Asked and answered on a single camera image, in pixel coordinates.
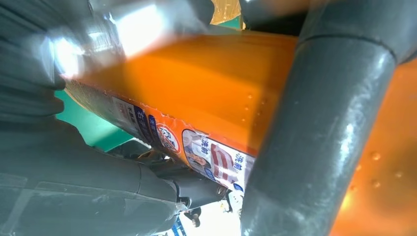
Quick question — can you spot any yellow taped plastic sheet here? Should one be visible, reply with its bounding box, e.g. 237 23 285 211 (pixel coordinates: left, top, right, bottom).
210 0 242 25

